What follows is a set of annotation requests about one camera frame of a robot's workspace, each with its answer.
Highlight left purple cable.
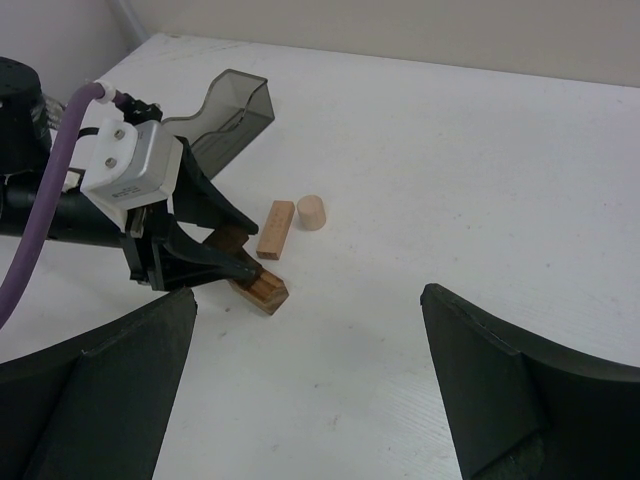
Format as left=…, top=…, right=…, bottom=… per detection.
left=0, top=79, right=136, bottom=329

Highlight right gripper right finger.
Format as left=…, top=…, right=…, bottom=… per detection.
left=421, top=283, right=639, bottom=479

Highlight smoky transparent plastic bin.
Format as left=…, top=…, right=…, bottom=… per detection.
left=162, top=69, right=275, bottom=179

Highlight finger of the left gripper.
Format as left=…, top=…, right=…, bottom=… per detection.
left=167, top=233, right=264, bottom=286
left=169, top=136, right=259, bottom=237

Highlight striped brown wood block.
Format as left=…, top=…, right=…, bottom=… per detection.
left=228, top=268, right=289, bottom=315

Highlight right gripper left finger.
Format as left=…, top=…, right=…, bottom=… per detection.
left=1, top=289, right=197, bottom=479

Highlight light wood rectangular block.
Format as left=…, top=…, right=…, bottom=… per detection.
left=256, top=200, right=295, bottom=260

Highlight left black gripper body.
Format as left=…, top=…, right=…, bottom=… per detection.
left=122, top=201, right=198, bottom=291

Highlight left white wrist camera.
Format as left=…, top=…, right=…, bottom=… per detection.
left=81, top=119, right=183, bottom=231

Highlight dark wood cube block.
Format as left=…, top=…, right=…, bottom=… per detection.
left=203, top=225, right=250, bottom=261

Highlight light wood cylinder block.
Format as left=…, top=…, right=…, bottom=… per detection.
left=297, top=195, right=326, bottom=231

